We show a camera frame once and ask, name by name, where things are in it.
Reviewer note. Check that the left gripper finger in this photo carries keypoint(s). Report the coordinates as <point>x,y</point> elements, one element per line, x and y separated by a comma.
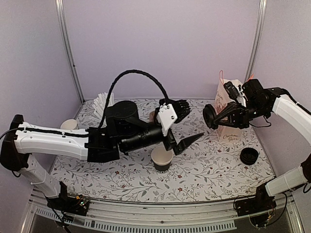
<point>186,142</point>
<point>181,107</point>

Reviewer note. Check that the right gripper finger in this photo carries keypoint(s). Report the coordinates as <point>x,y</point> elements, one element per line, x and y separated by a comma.
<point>228,112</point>
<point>229,123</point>

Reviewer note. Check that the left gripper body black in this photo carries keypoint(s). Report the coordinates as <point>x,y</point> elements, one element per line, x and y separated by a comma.
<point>129,144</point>

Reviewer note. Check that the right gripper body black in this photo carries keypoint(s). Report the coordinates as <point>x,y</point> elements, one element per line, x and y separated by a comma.
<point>243,116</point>

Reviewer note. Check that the black white paper cup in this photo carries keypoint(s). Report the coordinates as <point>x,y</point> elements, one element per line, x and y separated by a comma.
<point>162,158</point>

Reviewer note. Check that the black plastic cup lid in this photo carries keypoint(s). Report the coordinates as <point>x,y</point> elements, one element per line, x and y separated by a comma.
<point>209,115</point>

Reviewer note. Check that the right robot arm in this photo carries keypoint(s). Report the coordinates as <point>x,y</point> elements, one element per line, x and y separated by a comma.
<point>251,100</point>

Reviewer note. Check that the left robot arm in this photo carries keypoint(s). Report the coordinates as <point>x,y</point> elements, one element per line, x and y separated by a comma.
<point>121,131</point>

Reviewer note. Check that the paper takeout bag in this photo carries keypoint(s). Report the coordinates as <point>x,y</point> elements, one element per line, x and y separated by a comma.
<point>225,134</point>

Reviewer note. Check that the brown cardboard cup carrier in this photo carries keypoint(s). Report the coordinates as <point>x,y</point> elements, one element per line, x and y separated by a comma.
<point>152,116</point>

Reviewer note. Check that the floral table mat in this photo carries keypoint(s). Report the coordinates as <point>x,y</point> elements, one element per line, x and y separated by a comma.
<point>208,170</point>

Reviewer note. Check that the stack of black lids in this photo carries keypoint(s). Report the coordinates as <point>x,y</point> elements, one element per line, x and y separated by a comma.
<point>249,156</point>

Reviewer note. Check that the bundle of wrapped straws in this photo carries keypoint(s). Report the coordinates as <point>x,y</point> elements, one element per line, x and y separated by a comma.
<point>98,106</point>

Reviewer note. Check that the stack of paper cups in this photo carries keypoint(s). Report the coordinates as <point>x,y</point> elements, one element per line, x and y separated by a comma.
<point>69,124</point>

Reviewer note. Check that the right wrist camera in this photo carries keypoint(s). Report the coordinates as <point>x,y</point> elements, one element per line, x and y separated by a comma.
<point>235,93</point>

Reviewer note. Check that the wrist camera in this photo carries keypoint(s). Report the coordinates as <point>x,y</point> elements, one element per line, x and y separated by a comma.
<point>166,116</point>
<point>235,93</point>

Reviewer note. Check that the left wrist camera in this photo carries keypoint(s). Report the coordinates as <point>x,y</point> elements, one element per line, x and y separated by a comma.
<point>166,116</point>

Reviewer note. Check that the right aluminium frame post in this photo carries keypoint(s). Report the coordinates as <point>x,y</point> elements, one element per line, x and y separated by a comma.
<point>257,37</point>

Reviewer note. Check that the aluminium frame post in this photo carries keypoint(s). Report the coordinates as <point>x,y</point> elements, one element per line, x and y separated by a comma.
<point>257,37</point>
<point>66,41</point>

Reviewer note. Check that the front aluminium rail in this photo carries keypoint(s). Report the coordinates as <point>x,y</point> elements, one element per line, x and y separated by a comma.
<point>109,216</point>

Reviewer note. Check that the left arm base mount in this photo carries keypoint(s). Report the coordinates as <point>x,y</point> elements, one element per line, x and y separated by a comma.
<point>78,205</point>

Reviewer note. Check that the left aluminium frame post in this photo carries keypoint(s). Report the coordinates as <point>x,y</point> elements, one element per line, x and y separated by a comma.
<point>66,41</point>

